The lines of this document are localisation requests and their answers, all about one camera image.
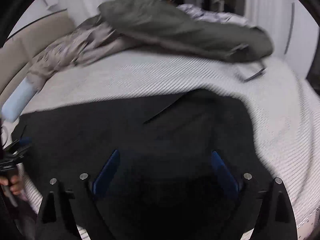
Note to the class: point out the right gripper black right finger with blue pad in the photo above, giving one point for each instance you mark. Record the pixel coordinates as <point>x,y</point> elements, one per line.
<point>270,208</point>

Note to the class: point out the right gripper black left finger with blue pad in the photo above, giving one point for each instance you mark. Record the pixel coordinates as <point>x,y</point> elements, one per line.
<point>56,220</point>

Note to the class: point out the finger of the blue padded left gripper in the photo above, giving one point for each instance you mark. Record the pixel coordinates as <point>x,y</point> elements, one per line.
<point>24,143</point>

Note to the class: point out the black pants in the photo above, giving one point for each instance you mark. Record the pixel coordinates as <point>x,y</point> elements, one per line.
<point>165,186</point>

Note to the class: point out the person's left hand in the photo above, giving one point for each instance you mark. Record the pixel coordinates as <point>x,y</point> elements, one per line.
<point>16,184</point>

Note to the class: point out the light blue bolster pillow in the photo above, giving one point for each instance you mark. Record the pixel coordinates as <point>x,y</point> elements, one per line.
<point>18,100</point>

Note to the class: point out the beige upholstered headboard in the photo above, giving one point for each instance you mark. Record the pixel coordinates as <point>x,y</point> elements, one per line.
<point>20,50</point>

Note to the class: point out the light grey crumpled sheet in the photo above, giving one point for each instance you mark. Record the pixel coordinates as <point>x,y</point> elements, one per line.
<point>92,40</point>

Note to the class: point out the dark grey duvet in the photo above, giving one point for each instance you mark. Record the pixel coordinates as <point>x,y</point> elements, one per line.
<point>158,22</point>

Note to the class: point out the white striped bedding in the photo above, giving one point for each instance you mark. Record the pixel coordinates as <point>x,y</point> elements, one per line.
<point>199,14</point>

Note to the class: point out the white curtain right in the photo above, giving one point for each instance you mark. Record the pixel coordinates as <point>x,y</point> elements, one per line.
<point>268,14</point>

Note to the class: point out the black rectangular frame tool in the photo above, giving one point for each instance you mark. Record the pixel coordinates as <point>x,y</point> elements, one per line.
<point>251,71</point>

